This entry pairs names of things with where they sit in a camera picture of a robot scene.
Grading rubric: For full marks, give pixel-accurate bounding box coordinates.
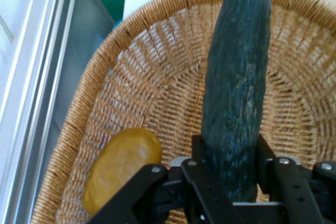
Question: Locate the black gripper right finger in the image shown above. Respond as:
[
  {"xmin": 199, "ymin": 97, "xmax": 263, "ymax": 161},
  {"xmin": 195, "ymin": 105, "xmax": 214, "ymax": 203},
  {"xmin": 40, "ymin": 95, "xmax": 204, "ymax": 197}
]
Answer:
[{"xmin": 258, "ymin": 133, "xmax": 336, "ymax": 224}]

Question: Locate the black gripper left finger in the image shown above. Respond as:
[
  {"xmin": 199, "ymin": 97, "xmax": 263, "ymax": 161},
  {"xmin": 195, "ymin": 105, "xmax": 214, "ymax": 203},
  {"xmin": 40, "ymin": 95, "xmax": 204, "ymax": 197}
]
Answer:
[{"xmin": 86, "ymin": 134, "xmax": 243, "ymax": 224}]

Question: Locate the dark green toy cucumber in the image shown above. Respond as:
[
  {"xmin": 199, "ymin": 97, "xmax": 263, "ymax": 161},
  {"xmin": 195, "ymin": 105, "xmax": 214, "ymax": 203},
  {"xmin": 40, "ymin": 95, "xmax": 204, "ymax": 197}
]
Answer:
[{"xmin": 201, "ymin": 0, "xmax": 275, "ymax": 204}]

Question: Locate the yellow toy potato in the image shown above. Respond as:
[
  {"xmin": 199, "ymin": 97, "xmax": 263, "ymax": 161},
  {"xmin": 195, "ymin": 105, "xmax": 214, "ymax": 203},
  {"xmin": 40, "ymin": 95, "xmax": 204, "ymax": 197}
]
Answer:
[{"xmin": 82, "ymin": 127, "xmax": 163, "ymax": 217}]

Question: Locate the woven wicker basket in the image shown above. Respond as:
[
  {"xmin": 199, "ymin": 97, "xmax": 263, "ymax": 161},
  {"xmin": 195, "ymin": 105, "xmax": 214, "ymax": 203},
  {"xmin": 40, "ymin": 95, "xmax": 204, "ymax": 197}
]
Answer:
[{"xmin": 30, "ymin": 0, "xmax": 336, "ymax": 224}]

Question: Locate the aluminium wall rail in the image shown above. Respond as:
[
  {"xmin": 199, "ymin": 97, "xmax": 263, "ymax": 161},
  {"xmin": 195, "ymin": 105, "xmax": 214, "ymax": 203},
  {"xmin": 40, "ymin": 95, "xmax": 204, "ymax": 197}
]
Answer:
[{"xmin": 0, "ymin": 0, "xmax": 85, "ymax": 224}]

